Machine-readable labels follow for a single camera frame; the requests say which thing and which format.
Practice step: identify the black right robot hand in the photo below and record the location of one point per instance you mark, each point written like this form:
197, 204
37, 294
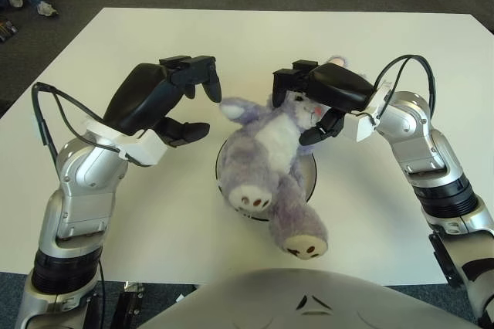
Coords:
339, 85

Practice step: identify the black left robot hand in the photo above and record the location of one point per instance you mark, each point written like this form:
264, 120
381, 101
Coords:
143, 97

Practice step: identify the purple plush bunny doll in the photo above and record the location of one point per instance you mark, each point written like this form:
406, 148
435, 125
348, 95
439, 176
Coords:
270, 143

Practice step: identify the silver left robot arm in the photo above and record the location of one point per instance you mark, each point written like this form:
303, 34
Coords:
85, 190

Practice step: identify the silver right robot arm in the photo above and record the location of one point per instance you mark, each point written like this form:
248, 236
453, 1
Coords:
420, 147

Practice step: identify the white plate with black rim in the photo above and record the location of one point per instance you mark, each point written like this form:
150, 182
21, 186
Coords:
308, 174

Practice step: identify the dark object at left edge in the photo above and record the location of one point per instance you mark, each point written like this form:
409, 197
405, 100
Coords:
7, 31

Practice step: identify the black metal stand part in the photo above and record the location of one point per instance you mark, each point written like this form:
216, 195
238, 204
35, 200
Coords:
127, 309

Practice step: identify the silver robot torso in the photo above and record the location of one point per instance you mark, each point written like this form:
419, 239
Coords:
270, 306

